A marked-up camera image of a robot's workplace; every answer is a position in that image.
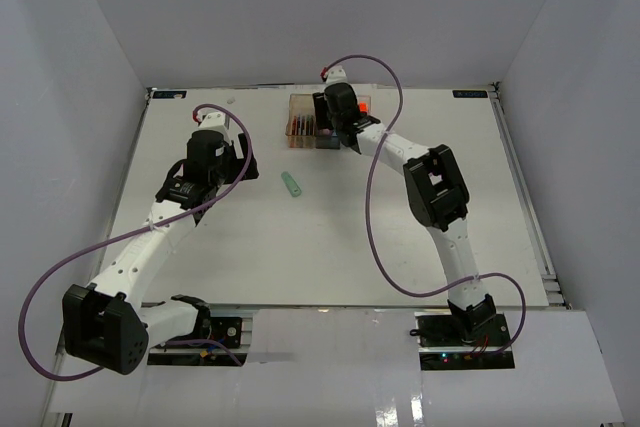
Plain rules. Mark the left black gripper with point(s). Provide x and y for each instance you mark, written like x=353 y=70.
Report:
x=238 y=164

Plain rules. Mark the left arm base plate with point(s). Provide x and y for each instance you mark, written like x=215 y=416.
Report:
x=218 y=343

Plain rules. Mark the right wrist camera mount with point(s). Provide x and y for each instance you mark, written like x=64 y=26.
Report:
x=334 y=74

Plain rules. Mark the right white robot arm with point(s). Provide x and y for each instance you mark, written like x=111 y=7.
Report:
x=437 y=197

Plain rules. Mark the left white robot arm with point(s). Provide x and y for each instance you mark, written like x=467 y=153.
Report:
x=105 y=323

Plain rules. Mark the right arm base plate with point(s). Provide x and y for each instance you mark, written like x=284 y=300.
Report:
x=441 y=347

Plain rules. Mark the right blue table label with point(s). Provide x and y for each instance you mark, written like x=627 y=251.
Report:
x=469 y=94

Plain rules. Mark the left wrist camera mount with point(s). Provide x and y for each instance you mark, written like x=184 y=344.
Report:
x=213 y=121

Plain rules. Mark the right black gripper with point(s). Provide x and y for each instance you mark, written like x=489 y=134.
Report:
x=321 y=108

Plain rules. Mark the green correction tape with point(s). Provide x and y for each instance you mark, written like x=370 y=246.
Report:
x=291 y=185

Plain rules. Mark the amber transparent container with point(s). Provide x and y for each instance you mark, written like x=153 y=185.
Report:
x=300 y=104

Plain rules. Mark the left blue table label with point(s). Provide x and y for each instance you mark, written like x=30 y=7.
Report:
x=169 y=94

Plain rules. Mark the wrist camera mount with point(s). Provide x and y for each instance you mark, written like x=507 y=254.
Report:
x=213 y=121
x=334 y=74

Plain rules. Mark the blue gel pen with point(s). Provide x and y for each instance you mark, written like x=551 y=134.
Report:
x=300 y=127

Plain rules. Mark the blue table label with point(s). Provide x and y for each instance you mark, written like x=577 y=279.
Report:
x=169 y=94
x=469 y=94

